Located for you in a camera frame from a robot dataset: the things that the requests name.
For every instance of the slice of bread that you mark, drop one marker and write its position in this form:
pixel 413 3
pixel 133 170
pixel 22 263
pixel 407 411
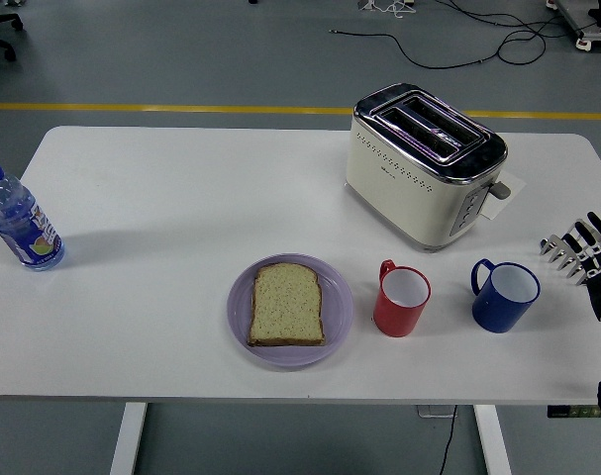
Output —
pixel 286 307

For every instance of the wheeled metal equipment frame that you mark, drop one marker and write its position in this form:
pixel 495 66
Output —
pixel 594 34

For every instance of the red enamel cup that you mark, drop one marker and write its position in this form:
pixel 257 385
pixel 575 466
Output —
pixel 396 319

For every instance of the grey box under table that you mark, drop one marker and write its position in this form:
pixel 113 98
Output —
pixel 431 411

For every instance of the metal toast rack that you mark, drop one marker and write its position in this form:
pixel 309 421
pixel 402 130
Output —
pixel 552 245

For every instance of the black office chair base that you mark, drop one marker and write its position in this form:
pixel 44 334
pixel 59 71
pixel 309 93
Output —
pixel 0 37

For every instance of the white table leg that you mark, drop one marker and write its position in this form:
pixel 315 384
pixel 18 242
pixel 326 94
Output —
pixel 128 440
pixel 493 440

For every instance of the cream and chrome toaster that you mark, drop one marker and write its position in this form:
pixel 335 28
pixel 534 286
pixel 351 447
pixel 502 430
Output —
pixel 404 198

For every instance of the black table control panel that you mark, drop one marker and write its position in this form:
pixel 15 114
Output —
pixel 572 411

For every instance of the yellow floor tape line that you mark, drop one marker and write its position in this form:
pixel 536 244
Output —
pixel 181 107

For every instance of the plastic bottle with blue cap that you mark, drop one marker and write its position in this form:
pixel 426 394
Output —
pixel 25 227

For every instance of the blue enamel cup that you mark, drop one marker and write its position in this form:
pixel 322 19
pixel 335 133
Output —
pixel 498 309

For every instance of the purple round plate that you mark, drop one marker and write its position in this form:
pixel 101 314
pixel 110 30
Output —
pixel 337 307

